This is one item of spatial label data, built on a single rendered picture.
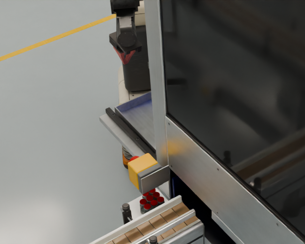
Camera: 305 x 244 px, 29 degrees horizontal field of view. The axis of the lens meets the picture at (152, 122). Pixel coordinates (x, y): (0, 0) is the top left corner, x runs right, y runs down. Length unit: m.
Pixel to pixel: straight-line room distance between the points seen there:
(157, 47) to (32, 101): 2.30
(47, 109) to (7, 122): 0.25
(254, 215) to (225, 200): 0.11
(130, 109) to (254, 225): 0.83
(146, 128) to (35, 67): 2.05
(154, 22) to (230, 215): 0.50
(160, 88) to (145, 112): 0.56
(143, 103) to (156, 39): 0.71
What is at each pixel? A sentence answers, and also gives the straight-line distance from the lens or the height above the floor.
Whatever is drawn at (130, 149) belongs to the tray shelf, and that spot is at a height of 0.88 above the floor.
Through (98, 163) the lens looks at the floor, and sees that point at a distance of 3.13.
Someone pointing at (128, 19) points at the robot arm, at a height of 1.30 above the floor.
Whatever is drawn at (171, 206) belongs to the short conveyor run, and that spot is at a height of 0.95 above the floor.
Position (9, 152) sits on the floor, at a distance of 3.32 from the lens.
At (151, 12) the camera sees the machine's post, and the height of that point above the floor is 1.49.
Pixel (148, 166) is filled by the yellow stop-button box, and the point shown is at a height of 1.03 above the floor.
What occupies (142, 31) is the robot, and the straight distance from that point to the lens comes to 2.87.
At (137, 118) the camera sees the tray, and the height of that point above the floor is 0.88.
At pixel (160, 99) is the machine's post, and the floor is 1.25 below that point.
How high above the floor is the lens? 2.17
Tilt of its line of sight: 41 degrees down
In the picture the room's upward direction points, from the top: 5 degrees counter-clockwise
